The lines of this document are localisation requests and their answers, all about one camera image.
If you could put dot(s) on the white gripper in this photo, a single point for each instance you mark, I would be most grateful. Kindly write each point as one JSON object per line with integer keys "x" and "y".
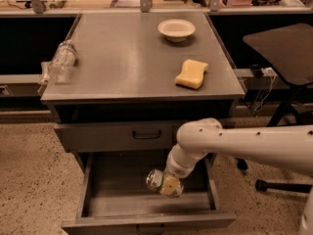
{"x": 178, "y": 170}

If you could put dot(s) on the green 7up can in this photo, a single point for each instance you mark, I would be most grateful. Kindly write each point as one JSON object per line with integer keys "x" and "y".
{"x": 154, "y": 179}

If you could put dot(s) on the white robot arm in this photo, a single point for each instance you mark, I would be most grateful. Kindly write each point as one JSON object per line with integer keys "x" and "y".
{"x": 287, "y": 147}

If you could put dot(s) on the open middle drawer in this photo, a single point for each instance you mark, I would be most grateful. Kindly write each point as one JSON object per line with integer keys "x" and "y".
{"x": 116, "y": 201}

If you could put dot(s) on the upper grey drawer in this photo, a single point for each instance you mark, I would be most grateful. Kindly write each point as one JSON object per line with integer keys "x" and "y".
{"x": 118, "y": 136}

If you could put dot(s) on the grey metal drawer cabinet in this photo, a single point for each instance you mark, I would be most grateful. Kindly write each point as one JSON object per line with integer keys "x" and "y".
{"x": 126, "y": 72}

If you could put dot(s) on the yellow sponge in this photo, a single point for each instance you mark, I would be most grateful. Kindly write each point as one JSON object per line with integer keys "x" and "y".
{"x": 191, "y": 74}

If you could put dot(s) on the white paper bowl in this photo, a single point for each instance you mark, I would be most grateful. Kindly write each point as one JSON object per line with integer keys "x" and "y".
{"x": 176, "y": 30}

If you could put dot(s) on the clear plastic water bottle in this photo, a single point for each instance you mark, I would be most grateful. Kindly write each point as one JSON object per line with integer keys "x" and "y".
{"x": 63, "y": 62}

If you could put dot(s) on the black office chair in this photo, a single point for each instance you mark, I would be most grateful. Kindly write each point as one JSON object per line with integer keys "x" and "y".
{"x": 287, "y": 50}

